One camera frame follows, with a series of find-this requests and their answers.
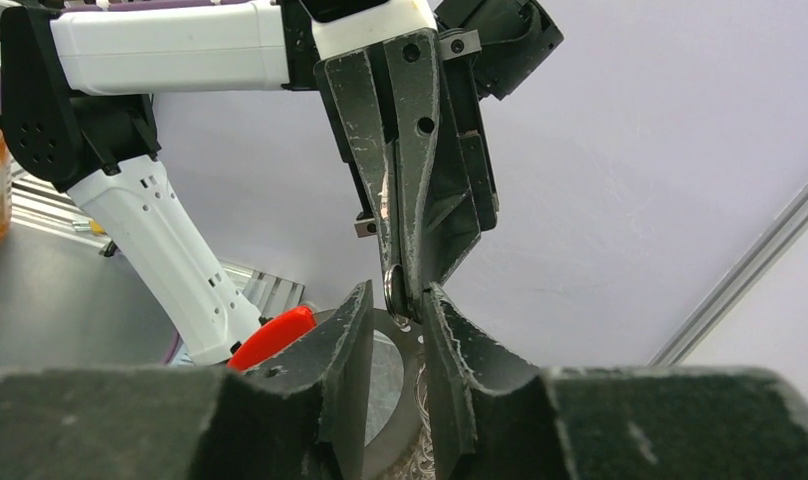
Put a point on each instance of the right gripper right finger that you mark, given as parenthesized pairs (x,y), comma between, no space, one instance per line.
(483,399)

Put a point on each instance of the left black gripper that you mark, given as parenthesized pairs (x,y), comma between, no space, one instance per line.
(402,83)

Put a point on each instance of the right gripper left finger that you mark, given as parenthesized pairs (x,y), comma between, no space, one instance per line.
(312,398)

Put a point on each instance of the metal keyring with red handle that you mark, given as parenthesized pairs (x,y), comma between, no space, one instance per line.
(397,443)

